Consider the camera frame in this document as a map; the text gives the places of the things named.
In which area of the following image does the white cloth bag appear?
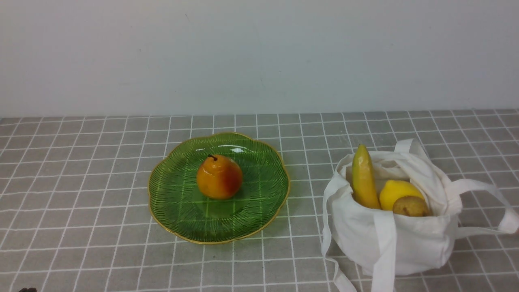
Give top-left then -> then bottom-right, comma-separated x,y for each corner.
321,139 -> 519,292

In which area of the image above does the grey checkered tablecloth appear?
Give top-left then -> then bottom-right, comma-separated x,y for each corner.
0,109 -> 519,292

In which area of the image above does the yellow-green banana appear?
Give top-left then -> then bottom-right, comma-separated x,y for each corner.
352,144 -> 381,210

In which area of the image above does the green glass plate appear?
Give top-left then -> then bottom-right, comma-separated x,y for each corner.
148,132 -> 291,245

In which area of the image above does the orange pear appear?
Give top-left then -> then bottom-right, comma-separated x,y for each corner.
196,155 -> 243,200

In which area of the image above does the yellow lemon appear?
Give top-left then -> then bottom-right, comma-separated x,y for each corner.
379,180 -> 426,210

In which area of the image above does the brown potato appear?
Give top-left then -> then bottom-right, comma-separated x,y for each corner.
392,196 -> 431,217

